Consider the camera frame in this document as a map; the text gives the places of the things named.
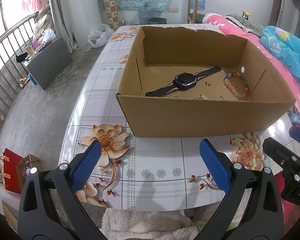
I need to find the white fleece garment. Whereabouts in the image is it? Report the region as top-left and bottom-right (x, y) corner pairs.
(100, 209), (198, 240)

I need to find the pair of beige shoes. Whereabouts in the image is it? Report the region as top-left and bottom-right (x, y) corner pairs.
(17, 76), (30, 88)

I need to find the dark waste bin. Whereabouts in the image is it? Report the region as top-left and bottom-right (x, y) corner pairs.
(148, 17), (167, 26)

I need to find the pile of folded cloths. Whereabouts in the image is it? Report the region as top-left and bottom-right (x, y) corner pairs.
(31, 4), (57, 50)

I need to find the dark grey cabinet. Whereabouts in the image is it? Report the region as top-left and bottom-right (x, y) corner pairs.
(22, 35), (73, 90)

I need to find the brown paper bag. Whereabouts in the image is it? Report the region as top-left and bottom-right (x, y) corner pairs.
(16, 154), (43, 193)

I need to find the white plastic bag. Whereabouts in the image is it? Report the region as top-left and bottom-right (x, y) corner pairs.
(87, 24), (115, 48)

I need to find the cardboard box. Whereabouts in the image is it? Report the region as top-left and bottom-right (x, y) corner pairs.
(116, 25), (297, 138)

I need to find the pink floral blanket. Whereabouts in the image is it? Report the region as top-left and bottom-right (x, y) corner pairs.
(202, 12), (300, 213)

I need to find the light blue blanket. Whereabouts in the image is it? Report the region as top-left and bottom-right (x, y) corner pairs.
(261, 25), (300, 93)

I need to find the floral tablecloth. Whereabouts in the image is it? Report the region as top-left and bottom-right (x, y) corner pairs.
(58, 24), (300, 210)

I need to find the wooden chair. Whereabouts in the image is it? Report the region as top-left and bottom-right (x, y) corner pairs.
(183, 0), (205, 24)

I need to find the black smart watch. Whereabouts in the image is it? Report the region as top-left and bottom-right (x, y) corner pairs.
(145, 66), (222, 97)

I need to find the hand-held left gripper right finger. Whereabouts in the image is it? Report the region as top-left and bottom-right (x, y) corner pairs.
(197, 139), (284, 240)

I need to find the multicoloured bead bracelet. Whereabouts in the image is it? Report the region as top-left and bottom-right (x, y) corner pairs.
(224, 72), (250, 99)

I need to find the red gift bag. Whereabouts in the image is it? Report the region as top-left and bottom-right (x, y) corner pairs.
(2, 148), (24, 194)

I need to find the grey knit blanket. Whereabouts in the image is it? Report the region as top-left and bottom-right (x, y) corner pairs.
(225, 14), (268, 38)

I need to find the metal window railing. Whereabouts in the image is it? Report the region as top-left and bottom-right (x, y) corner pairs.
(0, 12), (40, 155)

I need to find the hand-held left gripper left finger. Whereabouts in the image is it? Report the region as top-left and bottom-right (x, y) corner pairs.
(17, 140), (102, 240)

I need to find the grey curtain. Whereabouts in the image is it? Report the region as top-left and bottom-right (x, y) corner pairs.
(45, 0), (74, 53)

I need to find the orange check cloth strip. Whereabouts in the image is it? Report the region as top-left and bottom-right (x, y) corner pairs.
(102, 0), (118, 29)

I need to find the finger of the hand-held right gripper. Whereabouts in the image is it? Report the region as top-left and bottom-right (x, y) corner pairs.
(262, 137), (300, 172)
(289, 126), (300, 144)

